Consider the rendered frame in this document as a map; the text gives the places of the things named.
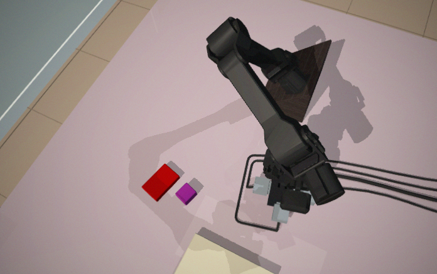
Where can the purple cube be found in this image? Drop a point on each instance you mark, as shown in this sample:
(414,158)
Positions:
(186,194)

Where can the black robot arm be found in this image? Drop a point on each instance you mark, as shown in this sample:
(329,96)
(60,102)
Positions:
(231,48)

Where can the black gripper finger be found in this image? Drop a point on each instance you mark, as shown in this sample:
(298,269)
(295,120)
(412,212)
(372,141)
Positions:
(287,183)

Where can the red rectangular block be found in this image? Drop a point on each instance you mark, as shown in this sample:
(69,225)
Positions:
(160,182)

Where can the beige flat rectangular block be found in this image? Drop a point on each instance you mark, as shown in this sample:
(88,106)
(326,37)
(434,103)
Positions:
(203,256)

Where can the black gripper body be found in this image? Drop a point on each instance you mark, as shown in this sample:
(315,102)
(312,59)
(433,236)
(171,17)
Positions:
(294,200)

